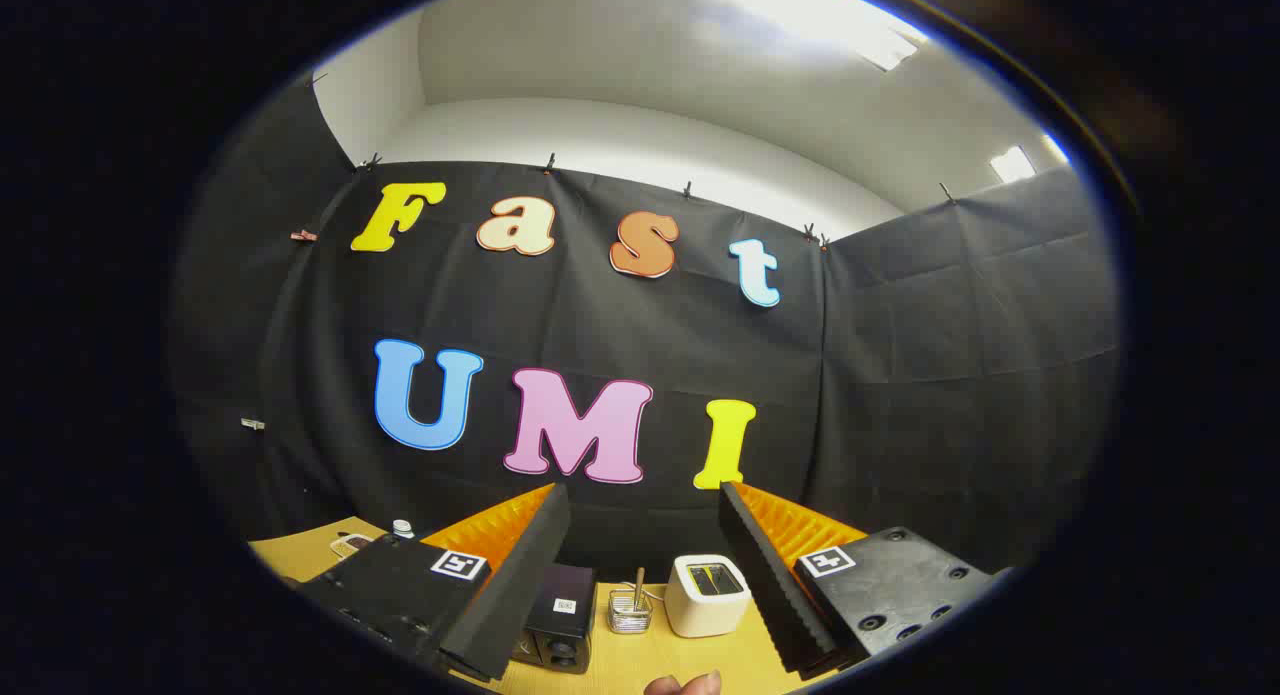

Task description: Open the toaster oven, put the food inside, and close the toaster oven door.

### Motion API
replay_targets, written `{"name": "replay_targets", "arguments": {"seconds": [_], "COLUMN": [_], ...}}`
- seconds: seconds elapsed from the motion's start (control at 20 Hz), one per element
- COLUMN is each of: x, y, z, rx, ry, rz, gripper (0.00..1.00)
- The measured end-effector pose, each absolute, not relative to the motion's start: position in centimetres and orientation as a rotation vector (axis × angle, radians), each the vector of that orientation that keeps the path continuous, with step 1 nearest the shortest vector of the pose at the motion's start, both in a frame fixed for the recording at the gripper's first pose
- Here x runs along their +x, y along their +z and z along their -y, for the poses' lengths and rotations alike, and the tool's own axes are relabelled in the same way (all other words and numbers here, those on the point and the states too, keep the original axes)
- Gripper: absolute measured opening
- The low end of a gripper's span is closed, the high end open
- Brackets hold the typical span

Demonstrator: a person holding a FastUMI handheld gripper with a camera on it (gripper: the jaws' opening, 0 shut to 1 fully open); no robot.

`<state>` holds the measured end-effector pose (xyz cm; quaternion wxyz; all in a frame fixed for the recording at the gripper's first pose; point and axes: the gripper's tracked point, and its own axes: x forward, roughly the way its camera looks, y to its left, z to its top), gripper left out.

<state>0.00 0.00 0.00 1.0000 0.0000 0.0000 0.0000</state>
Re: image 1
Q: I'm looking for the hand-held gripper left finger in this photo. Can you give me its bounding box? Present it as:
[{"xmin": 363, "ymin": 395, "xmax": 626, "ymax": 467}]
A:
[{"xmin": 298, "ymin": 482, "xmax": 573, "ymax": 684}]

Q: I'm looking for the large ceiling light panel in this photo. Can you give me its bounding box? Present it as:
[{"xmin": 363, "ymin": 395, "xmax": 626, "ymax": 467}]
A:
[{"xmin": 683, "ymin": 0, "xmax": 929, "ymax": 73}]

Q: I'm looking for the small ceiling light panel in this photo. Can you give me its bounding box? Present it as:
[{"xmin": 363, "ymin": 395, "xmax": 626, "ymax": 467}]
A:
[{"xmin": 990, "ymin": 145, "xmax": 1038, "ymax": 184}]

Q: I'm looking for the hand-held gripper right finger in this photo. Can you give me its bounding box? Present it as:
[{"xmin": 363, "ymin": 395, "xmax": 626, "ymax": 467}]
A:
[{"xmin": 717, "ymin": 481, "xmax": 996, "ymax": 679}]

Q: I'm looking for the black toaster oven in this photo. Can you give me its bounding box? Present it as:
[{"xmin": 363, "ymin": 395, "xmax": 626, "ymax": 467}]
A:
[{"xmin": 515, "ymin": 563, "xmax": 598, "ymax": 673}]

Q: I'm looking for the black backdrop cloth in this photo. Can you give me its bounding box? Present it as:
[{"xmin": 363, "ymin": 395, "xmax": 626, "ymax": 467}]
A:
[{"xmin": 170, "ymin": 70, "xmax": 1121, "ymax": 586}]

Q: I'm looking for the white toaster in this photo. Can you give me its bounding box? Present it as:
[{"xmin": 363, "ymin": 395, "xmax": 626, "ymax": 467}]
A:
[{"xmin": 664, "ymin": 554, "xmax": 753, "ymax": 639}]

